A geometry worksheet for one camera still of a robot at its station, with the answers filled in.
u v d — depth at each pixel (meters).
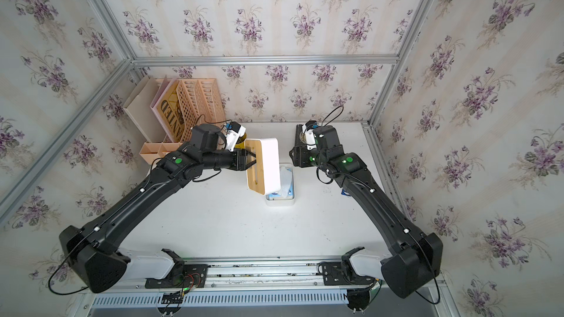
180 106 1.01
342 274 0.73
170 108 0.95
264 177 0.63
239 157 0.61
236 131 0.64
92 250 0.38
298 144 1.11
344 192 0.93
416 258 0.37
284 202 0.88
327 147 0.55
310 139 0.67
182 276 0.66
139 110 0.87
